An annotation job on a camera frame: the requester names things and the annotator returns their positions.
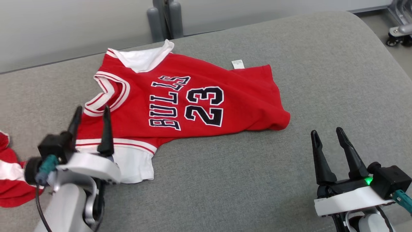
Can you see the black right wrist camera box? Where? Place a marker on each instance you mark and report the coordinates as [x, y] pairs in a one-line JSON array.
[[391, 180]]

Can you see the red shorts with white stripes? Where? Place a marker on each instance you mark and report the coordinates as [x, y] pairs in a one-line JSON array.
[[13, 193]]

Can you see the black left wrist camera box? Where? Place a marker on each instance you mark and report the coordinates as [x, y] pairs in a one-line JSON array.
[[53, 146]]

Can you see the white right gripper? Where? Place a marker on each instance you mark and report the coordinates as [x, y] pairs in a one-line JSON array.
[[347, 201]]

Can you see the grey cylindrical post foot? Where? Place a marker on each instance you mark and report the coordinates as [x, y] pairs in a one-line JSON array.
[[176, 19], [154, 25]]

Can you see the grey metal partition post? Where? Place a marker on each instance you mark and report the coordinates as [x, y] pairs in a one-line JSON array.
[[158, 4]]

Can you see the grey wall baseboard strip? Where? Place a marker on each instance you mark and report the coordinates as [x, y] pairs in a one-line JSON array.
[[370, 9]]

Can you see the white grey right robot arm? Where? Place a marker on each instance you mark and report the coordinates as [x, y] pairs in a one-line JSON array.
[[370, 224]]

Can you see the grey metal stand with casters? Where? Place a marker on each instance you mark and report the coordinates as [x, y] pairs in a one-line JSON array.
[[402, 30]]

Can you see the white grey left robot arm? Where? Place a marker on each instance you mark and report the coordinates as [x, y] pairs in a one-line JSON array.
[[64, 209]]

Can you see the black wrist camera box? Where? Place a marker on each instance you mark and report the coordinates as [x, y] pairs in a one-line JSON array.
[[53, 146], [391, 180]]

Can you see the red Bulls 23 jersey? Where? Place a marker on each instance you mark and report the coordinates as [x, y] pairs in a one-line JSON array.
[[241, 96]]

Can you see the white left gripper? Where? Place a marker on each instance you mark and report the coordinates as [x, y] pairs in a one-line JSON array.
[[93, 167]]

